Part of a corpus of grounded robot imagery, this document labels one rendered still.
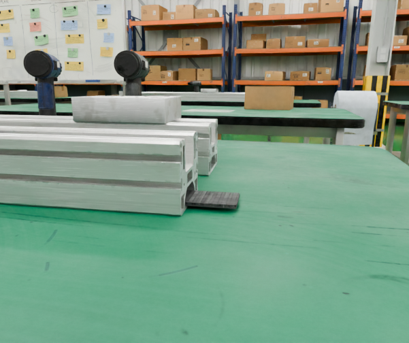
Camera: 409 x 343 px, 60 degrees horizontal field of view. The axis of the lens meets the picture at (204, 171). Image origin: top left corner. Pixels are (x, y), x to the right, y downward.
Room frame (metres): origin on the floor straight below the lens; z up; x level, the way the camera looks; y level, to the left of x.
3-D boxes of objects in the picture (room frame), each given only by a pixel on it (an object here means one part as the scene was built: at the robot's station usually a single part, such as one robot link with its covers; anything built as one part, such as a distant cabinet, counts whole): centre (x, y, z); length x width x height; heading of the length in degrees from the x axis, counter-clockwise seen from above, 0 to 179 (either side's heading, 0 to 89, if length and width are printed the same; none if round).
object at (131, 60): (0.89, 0.17, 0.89); 0.20 x 0.08 x 0.22; 179
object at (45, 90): (0.89, 0.38, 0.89); 0.20 x 0.08 x 0.22; 12
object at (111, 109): (0.64, 0.13, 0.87); 0.16 x 0.11 x 0.07; 80
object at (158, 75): (10.71, 0.69, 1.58); 2.83 x 0.98 x 3.15; 75
